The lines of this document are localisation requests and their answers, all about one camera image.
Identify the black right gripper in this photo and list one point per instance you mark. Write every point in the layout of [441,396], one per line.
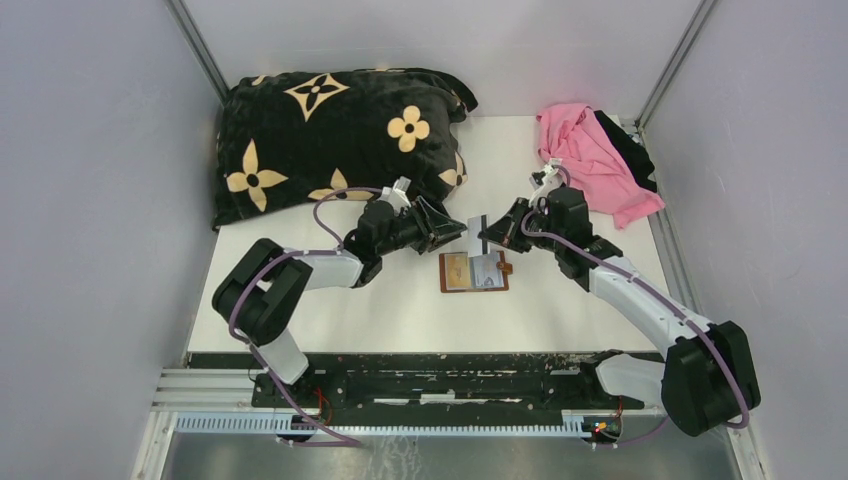
[507,230]

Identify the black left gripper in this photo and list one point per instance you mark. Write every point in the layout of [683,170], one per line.
[435,229]

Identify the white card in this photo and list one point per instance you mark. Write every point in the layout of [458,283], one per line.
[477,246]

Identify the brown leather card holder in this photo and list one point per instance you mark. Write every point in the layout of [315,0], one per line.
[505,267]

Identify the silver VIP card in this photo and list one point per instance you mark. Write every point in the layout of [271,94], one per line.
[485,272]

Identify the yellow card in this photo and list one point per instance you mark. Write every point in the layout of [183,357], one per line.
[457,272]

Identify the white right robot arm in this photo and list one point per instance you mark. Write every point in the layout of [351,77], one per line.
[705,377]

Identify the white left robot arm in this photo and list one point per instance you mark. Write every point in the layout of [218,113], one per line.
[259,296]

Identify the pink cloth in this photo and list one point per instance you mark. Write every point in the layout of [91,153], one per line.
[573,134]

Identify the black cloth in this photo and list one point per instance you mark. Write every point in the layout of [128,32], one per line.
[633,153]

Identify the black floral plush pillow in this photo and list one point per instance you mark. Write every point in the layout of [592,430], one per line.
[288,139]

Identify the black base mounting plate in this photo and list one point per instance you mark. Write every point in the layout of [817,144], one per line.
[450,389]

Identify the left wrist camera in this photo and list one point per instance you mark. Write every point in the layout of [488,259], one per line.
[396,195]

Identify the white slotted cable duct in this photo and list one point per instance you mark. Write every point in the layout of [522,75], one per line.
[283,424]

